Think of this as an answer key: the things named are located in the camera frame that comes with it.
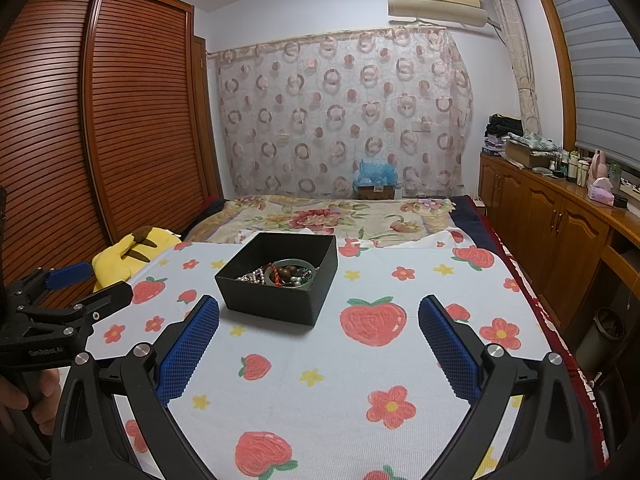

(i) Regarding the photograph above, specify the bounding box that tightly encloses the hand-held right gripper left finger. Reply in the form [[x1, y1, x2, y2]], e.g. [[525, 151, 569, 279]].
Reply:
[[50, 294, 221, 480]]

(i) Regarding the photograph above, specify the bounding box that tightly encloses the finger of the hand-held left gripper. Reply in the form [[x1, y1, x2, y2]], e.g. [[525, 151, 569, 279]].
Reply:
[[25, 284, 134, 341], [17, 261, 97, 306]]

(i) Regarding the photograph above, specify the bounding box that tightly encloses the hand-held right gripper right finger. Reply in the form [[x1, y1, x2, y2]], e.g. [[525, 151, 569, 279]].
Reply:
[[417, 294, 613, 480]]

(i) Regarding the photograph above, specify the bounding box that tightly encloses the black jewelry box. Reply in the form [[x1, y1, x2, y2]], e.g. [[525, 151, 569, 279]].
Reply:
[[214, 231, 340, 328]]

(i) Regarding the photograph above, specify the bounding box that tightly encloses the person's left hand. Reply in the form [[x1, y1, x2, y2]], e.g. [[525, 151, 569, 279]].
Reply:
[[0, 367, 62, 428]]

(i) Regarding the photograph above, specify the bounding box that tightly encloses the yellow plush toy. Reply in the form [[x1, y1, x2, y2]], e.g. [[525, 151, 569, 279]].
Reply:
[[92, 226, 181, 291]]

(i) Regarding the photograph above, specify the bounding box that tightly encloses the white strawberry printed blanket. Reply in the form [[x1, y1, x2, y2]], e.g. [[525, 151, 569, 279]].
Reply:
[[50, 227, 596, 480]]

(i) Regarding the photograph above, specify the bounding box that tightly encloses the green jade bangle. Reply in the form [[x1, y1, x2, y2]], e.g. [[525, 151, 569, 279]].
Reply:
[[264, 258, 318, 290]]

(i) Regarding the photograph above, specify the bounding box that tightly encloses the brown louvered wardrobe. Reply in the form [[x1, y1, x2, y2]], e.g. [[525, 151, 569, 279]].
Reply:
[[0, 0, 223, 291]]

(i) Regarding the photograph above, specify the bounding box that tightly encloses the grey trash bin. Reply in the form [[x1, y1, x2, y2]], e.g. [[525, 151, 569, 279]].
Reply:
[[575, 305, 631, 373]]

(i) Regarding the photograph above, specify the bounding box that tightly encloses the wooden cabinet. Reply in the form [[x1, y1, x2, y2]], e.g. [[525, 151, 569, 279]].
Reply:
[[477, 152, 640, 341]]

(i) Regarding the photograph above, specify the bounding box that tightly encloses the beige floral blanket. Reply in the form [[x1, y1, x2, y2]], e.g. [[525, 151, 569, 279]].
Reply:
[[182, 194, 458, 251]]

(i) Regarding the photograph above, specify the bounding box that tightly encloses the small brown cardboard box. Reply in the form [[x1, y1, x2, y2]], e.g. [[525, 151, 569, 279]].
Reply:
[[356, 184, 396, 201]]

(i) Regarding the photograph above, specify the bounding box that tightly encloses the blue plastic bag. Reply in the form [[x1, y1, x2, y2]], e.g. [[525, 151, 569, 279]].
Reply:
[[352, 159, 398, 188]]

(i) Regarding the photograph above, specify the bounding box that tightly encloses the large brown cardboard box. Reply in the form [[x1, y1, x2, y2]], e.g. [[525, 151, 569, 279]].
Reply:
[[504, 140, 553, 170]]

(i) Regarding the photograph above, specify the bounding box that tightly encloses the pink tissue box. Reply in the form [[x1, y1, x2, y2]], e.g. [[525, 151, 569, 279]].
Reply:
[[586, 177, 616, 206]]

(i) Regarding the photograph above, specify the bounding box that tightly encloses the group of cosmetic bottles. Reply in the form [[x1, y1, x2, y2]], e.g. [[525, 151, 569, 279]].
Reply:
[[550, 149, 593, 183]]

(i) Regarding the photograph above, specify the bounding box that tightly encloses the green patterned cloth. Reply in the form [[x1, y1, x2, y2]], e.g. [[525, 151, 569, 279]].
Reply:
[[506, 131, 561, 153]]

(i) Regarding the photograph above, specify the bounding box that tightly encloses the stack of folded clothes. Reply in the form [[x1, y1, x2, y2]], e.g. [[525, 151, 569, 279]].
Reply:
[[482, 114, 523, 156]]

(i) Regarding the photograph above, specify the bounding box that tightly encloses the pink bottle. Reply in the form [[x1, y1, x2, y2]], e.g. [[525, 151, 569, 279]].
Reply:
[[589, 149, 609, 186]]

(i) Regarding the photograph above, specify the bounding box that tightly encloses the sheer circle patterned curtain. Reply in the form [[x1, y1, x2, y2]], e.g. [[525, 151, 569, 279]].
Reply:
[[215, 26, 475, 200]]

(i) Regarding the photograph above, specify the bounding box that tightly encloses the tied cream curtain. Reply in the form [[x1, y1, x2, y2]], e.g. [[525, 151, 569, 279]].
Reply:
[[487, 0, 543, 136]]

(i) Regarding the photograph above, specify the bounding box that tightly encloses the grey window blind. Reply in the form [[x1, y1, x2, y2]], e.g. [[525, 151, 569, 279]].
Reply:
[[542, 0, 640, 161]]

